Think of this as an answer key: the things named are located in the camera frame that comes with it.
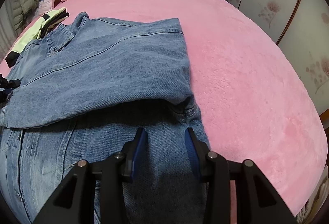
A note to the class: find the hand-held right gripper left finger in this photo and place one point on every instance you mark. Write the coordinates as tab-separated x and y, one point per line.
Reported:
139	152

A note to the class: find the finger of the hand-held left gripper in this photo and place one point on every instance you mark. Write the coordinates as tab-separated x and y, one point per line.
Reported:
10	84

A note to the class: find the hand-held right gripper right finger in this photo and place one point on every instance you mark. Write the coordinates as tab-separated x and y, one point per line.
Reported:
191	152

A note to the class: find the blue denim jacket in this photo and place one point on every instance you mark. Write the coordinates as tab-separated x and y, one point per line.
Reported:
102	72

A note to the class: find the light green and black garment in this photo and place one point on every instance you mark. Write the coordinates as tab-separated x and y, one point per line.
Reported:
28	36

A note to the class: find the pale puffer jacket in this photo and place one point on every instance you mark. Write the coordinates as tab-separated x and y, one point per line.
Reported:
24	5

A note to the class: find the pink bed blanket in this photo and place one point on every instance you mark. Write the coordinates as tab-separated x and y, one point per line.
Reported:
244	72

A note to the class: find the floral sliding wardrobe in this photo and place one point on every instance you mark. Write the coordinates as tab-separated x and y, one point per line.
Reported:
277	0

